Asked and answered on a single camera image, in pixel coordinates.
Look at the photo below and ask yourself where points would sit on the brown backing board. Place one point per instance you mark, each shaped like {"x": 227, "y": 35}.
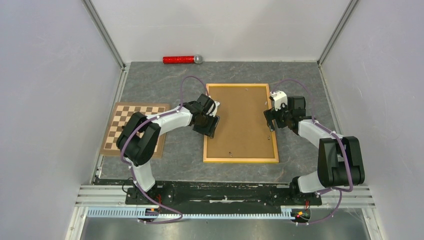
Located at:
{"x": 242, "y": 132}

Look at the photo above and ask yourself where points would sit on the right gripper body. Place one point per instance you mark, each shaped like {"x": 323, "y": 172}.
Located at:
{"x": 281, "y": 115}

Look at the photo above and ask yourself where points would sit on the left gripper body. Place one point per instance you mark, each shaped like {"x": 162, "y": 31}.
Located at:
{"x": 207, "y": 125}

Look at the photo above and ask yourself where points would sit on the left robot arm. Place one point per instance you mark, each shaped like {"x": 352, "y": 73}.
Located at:
{"x": 139, "y": 137}

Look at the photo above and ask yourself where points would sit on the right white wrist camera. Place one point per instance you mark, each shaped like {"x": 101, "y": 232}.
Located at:
{"x": 279, "y": 99}

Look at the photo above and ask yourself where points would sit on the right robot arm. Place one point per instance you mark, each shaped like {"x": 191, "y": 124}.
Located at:
{"x": 339, "y": 163}

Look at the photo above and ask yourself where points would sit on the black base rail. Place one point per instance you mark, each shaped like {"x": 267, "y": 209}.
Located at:
{"x": 175, "y": 193}

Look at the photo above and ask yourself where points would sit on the wooden chessboard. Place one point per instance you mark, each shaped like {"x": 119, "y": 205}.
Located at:
{"x": 120, "y": 116}

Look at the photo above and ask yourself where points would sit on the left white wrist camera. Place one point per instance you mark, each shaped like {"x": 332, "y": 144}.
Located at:
{"x": 213, "y": 109}

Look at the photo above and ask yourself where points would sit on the red glitter microphone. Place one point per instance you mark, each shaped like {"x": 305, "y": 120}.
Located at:
{"x": 186, "y": 59}

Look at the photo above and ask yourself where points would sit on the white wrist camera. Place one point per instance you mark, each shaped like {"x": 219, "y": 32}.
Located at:
{"x": 213, "y": 109}
{"x": 279, "y": 99}

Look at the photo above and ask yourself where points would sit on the yellow wooden picture frame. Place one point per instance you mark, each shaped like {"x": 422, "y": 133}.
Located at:
{"x": 242, "y": 160}

